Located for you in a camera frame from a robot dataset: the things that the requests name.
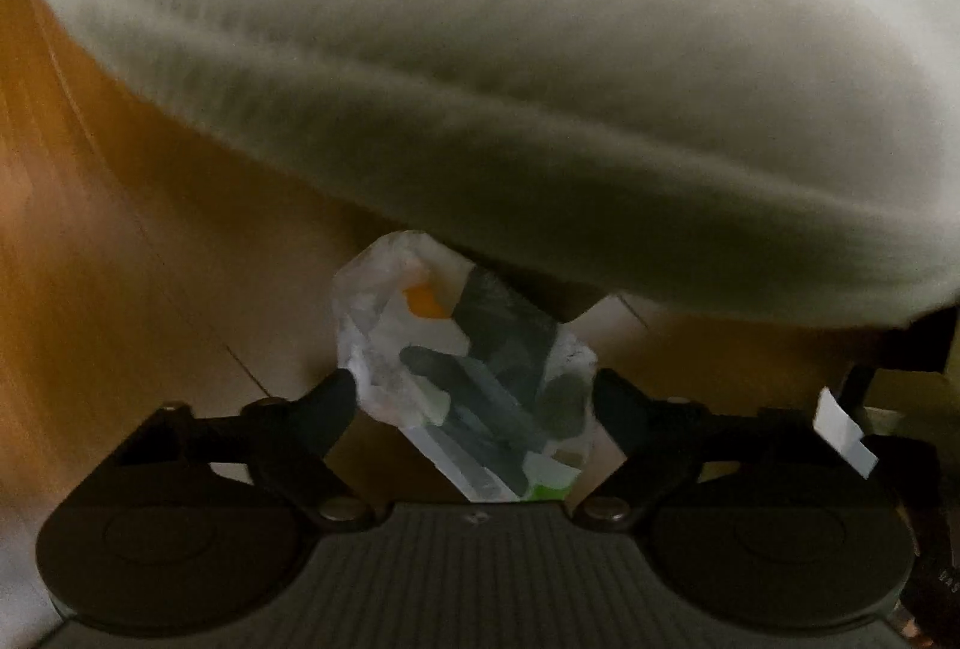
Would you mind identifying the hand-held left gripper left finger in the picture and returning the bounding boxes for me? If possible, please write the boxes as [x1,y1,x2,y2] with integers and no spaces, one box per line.
[116,368,377,534]

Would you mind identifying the white paper slip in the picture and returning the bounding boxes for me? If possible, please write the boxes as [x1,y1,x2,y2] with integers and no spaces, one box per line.
[814,386,878,479]

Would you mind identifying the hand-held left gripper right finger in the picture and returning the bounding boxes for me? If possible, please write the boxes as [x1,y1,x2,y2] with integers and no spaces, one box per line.
[574,368,880,534]

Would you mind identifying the dark furniture piece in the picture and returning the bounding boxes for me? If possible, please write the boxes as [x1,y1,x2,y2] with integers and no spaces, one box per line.
[840,304,960,441]

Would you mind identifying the clear plastic wrapper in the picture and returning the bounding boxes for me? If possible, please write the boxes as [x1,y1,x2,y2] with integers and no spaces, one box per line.
[334,230,599,504]

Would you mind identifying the white round bin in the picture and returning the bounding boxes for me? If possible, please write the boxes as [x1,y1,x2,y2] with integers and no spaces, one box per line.
[22,0,960,329]

